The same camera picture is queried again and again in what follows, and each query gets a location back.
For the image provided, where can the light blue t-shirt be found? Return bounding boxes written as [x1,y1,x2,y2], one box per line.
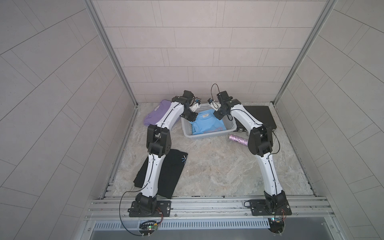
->
[191,114,227,135]

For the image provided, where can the black t-shirt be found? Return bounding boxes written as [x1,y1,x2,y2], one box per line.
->
[133,148,189,199]

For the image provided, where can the teal t-shirt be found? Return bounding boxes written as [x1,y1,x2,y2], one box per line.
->
[199,109,215,119]

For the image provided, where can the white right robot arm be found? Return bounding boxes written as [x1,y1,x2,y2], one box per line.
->
[214,91,288,214]

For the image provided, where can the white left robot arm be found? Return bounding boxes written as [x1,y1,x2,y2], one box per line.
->
[135,90,200,215]

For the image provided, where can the white plastic laundry basket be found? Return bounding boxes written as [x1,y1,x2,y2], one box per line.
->
[181,103,237,139]

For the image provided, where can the purple folded t-shirt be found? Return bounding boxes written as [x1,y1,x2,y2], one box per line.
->
[143,100,172,127]

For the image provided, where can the black hard case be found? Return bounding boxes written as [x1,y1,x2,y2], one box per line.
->
[245,106,277,131]

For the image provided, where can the purple glitter bottle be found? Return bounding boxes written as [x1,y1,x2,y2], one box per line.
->
[229,135,249,146]

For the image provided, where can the left circuit board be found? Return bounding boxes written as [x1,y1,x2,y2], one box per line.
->
[139,220,160,237]

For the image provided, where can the circuit board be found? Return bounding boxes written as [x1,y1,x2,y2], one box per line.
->
[268,218,285,235]
[139,220,160,237]

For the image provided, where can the right circuit board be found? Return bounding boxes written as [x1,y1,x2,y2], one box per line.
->
[268,218,285,235]

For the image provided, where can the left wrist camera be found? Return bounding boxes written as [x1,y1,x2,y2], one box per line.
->
[190,99,201,113]

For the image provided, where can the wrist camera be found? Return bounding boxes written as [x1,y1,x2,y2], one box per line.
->
[190,99,201,113]
[208,98,221,111]

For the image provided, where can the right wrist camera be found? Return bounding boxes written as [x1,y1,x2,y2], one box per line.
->
[208,98,221,111]

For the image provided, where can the left black cable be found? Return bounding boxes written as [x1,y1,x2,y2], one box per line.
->
[118,185,148,237]

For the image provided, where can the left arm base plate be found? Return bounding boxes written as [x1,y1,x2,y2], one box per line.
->
[128,201,172,218]

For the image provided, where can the aluminium mounting rail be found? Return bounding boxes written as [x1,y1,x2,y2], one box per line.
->
[85,196,335,220]

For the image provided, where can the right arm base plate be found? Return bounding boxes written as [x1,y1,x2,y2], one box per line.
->
[245,199,292,216]

